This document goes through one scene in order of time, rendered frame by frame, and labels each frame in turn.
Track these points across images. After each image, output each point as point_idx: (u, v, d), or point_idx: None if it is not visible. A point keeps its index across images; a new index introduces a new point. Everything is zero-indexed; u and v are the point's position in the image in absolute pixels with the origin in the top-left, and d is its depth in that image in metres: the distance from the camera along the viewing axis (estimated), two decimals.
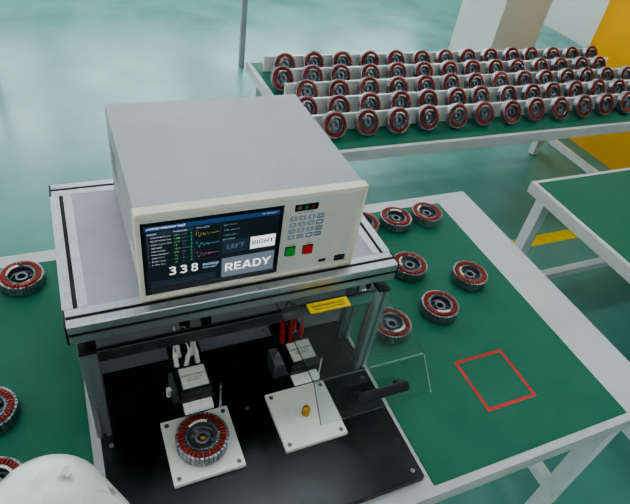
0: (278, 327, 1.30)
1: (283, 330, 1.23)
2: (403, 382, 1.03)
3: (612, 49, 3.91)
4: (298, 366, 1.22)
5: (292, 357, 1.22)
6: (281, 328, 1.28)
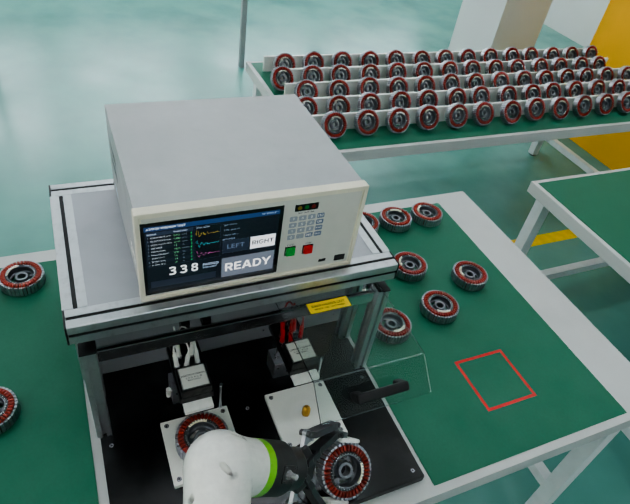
0: (278, 327, 1.30)
1: (283, 330, 1.23)
2: (403, 382, 1.03)
3: (612, 49, 3.91)
4: (298, 366, 1.22)
5: (292, 357, 1.22)
6: (281, 328, 1.28)
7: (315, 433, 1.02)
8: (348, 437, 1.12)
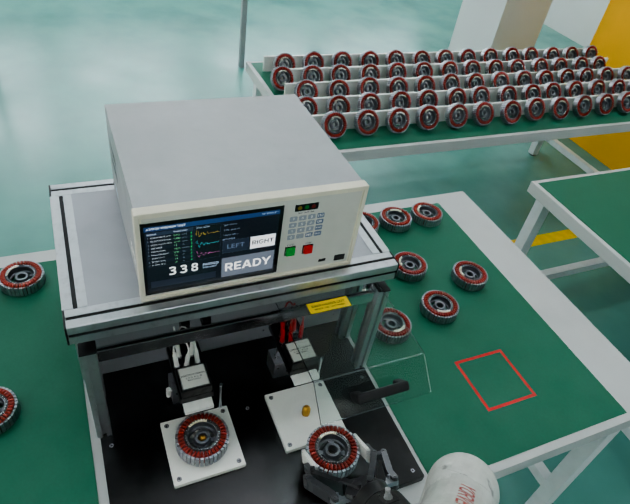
0: (278, 327, 1.30)
1: (283, 330, 1.23)
2: (403, 382, 1.03)
3: (612, 49, 3.91)
4: (298, 366, 1.22)
5: (292, 357, 1.22)
6: (281, 328, 1.28)
7: (330, 493, 1.00)
8: (305, 461, 1.12)
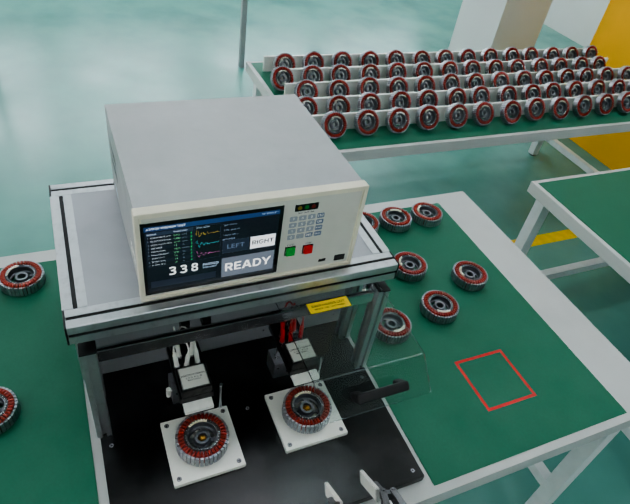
0: (278, 327, 1.30)
1: (283, 330, 1.23)
2: (403, 382, 1.03)
3: (612, 49, 3.91)
4: (298, 366, 1.22)
5: (292, 357, 1.22)
6: (281, 328, 1.28)
7: None
8: (367, 479, 1.11)
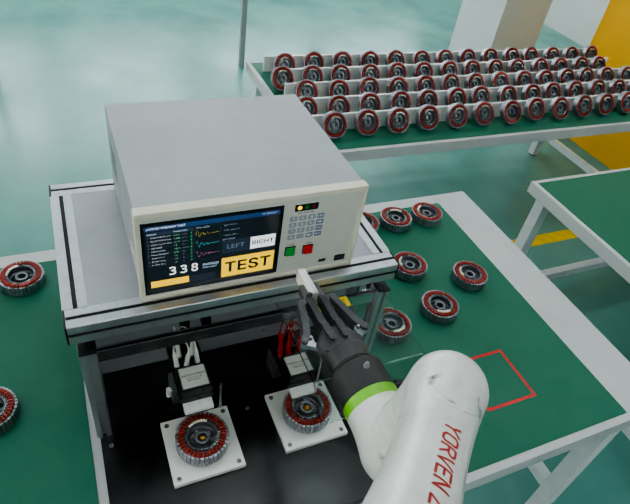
0: (276, 340, 1.34)
1: (281, 344, 1.27)
2: (403, 382, 1.03)
3: (612, 49, 3.91)
4: (295, 379, 1.25)
5: (290, 371, 1.25)
6: (279, 342, 1.31)
7: None
8: (307, 278, 1.04)
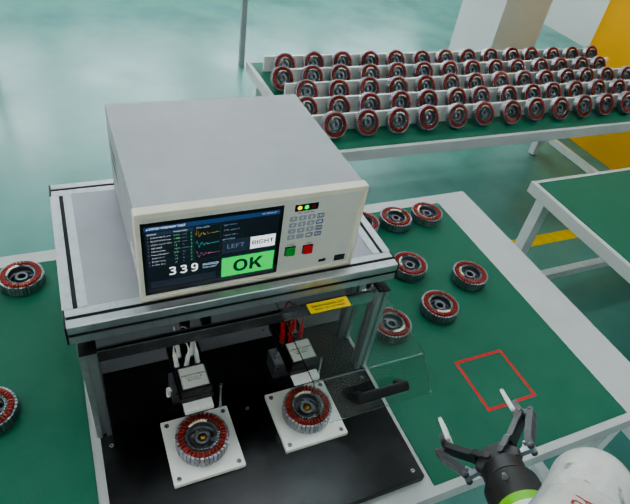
0: (278, 327, 1.30)
1: (283, 330, 1.23)
2: (403, 382, 1.03)
3: (612, 49, 3.91)
4: (298, 366, 1.22)
5: (292, 357, 1.22)
6: (281, 328, 1.28)
7: (534, 447, 0.97)
8: (508, 398, 1.09)
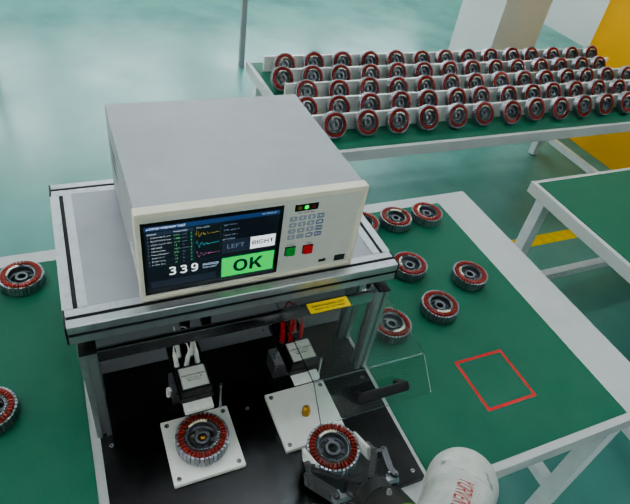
0: (278, 327, 1.30)
1: (283, 330, 1.23)
2: (403, 382, 1.03)
3: (612, 49, 3.91)
4: (298, 366, 1.22)
5: (292, 357, 1.22)
6: (281, 328, 1.28)
7: None
8: (359, 440, 1.17)
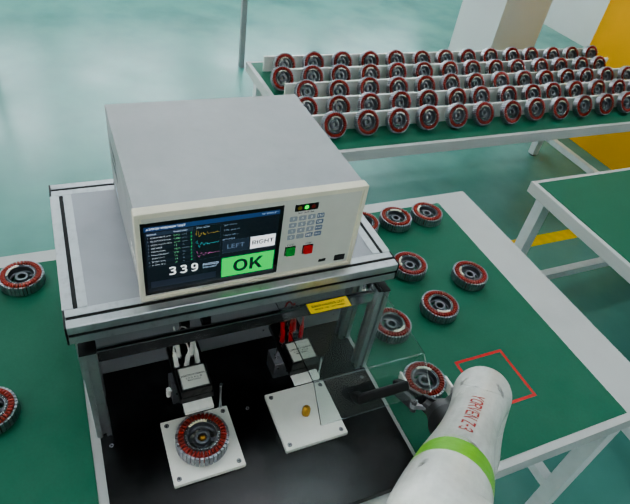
0: (278, 327, 1.30)
1: (283, 330, 1.23)
2: (403, 382, 1.03)
3: (612, 49, 3.91)
4: (298, 366, 1.22)
5: (292, 357, 1.22)
6: (281, 328, 1.28)
7: None
8: (447, 383, 1.41)
